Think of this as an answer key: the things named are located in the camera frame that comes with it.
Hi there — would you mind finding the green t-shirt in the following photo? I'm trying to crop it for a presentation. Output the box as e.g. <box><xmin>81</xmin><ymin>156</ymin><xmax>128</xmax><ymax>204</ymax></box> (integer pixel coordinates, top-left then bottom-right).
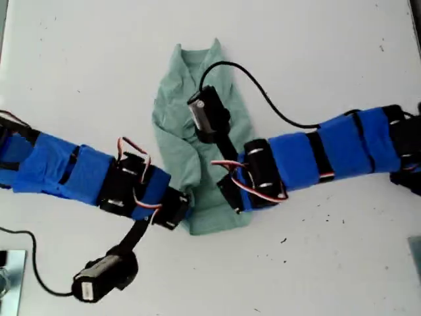
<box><xmin>151</xmin><ymin>38</ymin><xmax>255</xmax><ymax>236</ymax></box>

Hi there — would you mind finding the large steel plate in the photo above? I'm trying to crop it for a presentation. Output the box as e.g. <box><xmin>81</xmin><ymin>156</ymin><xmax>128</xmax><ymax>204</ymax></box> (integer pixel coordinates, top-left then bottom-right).
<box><xmin>0</xmin><ymin>249</ymin><xmax>29</xmax><ymax>316</ymax></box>

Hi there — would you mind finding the arm red white wire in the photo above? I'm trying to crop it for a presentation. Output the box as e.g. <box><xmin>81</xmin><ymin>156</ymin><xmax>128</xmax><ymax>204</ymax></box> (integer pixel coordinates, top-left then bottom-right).
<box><xmin>117</xmin><ymin>136</ymin><xmax>164</xmax><ymax>226</ymax></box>
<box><xmin>209</xmin><ymin>159</ymin><xmax>289</xmax><ymax>202</ymax></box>

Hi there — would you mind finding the gripper camera stalk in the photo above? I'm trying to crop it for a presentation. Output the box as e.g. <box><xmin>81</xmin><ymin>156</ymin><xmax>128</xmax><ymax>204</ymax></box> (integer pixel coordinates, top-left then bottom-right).
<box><xmin>120</xmin><ymin>219</ymin><xmax>151</xmax><ymax>259</ymax></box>
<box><xmin>216</xmin><ymin>136</ymin><xmax>238</xmax><ymax>164</ymax></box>

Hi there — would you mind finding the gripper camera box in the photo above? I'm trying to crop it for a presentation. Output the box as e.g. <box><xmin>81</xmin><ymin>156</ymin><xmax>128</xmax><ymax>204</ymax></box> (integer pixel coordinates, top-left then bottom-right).
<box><xmin>186</xmin><ymin>85</ymin><xmax>232</xmax><ymax>144</ymax></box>
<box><xmin>71</xmin><ymin>251</ymin><xmax>139</xmax><ymax>303</ymax></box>

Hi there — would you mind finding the gripper camera cable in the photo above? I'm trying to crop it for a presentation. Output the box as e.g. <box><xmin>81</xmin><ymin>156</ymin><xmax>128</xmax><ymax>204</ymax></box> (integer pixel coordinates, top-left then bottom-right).
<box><xmin>0</xmin><ymin>226</ymin><xmax>77</xmax><ymax>296</ymax></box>
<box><xmin>199</xmin><ymin>60</ymin><xmax>322</xmax><ymax>130</ymax></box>

